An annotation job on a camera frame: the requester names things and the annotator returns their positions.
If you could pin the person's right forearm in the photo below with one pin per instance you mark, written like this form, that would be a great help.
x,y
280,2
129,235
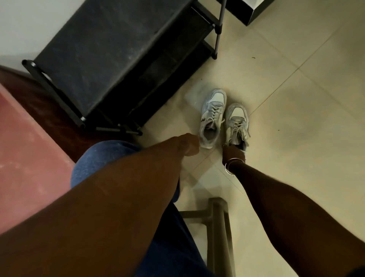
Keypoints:
x,y
285,217

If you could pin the person's left forearm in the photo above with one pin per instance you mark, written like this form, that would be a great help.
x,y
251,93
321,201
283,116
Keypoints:
x,y
99,208

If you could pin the white lace-up sneaker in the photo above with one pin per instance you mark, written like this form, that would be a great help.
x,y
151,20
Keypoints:
x,y
237,119
212,114

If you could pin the black box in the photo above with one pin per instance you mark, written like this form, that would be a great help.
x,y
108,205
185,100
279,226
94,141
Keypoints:
x,y
245,8

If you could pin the person's left fingers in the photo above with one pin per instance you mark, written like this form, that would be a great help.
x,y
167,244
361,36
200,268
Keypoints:
x,y
194,145

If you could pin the red mat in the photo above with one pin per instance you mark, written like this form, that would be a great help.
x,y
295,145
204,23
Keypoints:
x,y
25,159

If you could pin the metal stool frame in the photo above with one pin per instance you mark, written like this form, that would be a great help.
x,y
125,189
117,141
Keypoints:
x,y
218,234

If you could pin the person's right hand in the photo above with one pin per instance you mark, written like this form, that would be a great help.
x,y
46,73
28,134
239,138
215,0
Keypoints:
x,y
233,153

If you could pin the silver bangle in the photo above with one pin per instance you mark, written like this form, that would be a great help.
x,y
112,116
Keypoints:
x,y
238,159
227,170

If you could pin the blue jeans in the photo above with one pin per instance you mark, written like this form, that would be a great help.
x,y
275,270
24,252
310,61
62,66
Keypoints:
x,y
176,245

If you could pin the black fabric shoe rack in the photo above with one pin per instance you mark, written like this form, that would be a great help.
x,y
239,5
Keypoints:
x,y
114,57

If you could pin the person's left hand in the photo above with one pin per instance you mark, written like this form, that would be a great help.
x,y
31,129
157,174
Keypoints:
x,y
186,144

